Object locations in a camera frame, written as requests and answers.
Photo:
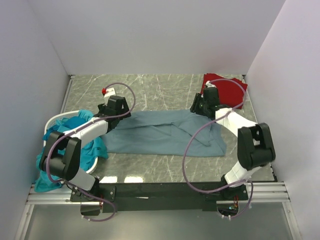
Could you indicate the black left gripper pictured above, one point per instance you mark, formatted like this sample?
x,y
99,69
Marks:
x,y
120,110

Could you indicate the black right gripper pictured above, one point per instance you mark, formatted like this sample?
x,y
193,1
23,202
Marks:
x,y
196,105

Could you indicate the grey-blue t shirt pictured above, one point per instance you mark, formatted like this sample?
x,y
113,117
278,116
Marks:
x,y
166,132

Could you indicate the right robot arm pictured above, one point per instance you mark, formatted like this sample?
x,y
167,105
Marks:
x,y
255,148

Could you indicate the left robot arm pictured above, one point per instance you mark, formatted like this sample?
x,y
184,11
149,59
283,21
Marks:
x,y
62,152

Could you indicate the teal t shirts pile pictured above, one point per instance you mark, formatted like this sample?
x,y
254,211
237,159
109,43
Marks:
x,y
43,184

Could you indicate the red folded t shirt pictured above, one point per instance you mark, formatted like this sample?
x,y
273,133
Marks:
x,y
231,93

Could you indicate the white laundry basket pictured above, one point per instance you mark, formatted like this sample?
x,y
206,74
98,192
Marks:
x,y
70,120

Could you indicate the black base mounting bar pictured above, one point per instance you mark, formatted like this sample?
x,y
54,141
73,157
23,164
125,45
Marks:
x,y
153,197

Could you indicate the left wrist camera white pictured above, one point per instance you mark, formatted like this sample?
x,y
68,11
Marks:
x,y
107,92

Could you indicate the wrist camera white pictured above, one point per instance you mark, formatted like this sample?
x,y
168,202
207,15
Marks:
x,y
107,92
208,84

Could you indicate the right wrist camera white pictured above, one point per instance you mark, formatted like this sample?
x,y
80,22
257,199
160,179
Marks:
x,y
208,84

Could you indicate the aluminium frame rail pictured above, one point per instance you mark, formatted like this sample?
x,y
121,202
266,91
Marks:
x,y
263,192

